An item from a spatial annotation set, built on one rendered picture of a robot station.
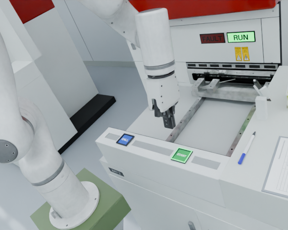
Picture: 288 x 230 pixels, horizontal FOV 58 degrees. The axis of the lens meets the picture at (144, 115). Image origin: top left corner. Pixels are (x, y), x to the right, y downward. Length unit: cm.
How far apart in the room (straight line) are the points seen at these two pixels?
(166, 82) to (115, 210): 47
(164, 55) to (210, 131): 57
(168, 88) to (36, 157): 43
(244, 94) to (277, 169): 51
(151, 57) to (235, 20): 60
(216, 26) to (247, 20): 13
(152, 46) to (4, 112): 39
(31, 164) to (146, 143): 40
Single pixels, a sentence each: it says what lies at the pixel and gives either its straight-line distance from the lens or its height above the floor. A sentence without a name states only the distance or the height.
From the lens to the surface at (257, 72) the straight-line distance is 127.
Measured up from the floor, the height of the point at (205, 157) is 96.
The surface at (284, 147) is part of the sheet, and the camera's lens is 86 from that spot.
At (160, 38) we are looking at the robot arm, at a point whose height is 137.
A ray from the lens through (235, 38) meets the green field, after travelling 123.
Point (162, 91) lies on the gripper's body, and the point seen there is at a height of 123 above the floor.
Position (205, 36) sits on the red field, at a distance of 128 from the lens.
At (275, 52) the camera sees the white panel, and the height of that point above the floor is 103.
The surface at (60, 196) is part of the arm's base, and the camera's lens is 89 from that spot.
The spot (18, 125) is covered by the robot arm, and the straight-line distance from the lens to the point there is 71.
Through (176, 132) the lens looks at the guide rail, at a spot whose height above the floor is 85.
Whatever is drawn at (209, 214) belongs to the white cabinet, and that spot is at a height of 74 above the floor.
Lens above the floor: 159
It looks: 34 degrees down
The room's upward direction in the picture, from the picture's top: 22 degrees counter-clockwise
